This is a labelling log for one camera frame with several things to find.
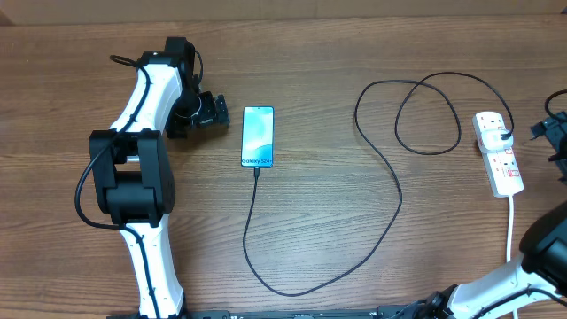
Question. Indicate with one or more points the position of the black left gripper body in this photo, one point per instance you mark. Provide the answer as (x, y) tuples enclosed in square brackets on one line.
[(191, 108)]

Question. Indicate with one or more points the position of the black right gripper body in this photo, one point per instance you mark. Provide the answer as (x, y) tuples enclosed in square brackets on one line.
[(556, 128)]

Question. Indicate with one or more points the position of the Galaxy smartphone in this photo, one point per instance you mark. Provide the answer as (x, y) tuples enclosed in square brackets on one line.
[(258, 136)]

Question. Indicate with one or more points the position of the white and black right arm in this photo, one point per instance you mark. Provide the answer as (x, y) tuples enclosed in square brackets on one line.
[(537, 273)]

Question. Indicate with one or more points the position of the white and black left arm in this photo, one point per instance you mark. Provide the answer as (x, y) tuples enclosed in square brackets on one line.
[(133, 179)]

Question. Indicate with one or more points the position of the white charger plug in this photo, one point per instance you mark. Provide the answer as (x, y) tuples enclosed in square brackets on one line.
[(497, 138)]

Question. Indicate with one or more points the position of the white power strip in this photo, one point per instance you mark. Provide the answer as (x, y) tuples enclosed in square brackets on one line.
[(501, 167)]

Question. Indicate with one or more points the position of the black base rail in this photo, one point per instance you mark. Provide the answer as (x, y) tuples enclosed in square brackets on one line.
[(305, 313)]

